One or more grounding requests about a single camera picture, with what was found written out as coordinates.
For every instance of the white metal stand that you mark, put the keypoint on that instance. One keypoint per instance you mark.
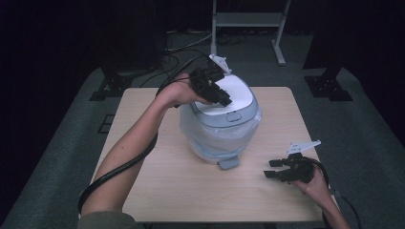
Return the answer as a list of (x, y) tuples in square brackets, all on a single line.
[(248, 19)]

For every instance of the dark floor hatch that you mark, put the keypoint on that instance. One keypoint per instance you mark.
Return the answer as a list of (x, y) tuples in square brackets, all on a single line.
[(106, 124)]

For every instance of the black stand base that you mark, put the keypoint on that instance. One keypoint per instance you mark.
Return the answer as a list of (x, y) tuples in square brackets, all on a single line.
[(110, 89), (328, 86)]

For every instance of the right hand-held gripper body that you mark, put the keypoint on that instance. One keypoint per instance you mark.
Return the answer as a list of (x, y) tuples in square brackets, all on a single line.
[(299, 170)]

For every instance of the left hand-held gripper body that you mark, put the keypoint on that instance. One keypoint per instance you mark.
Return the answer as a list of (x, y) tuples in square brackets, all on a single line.
[(203, 81)]

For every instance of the clear plastic bin liner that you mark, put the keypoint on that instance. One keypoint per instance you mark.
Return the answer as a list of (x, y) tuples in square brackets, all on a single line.
[(216, 140)]

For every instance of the olive sleeve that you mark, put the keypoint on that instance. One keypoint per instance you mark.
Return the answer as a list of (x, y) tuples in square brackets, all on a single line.
[(105, 221)]

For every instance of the person's left hand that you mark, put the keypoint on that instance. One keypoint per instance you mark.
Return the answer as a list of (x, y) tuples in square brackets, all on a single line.
[(180, 92)]

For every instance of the person's right hand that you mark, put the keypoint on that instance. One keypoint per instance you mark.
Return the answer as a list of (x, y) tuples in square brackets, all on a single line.
[(313, 189)]

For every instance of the grey table clip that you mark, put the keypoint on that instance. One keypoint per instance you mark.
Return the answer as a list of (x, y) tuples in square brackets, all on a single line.
[(333, 191)]

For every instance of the white and grey pedal trash can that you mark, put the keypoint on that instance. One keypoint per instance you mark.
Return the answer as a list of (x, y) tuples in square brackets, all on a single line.
[(235, 117)]

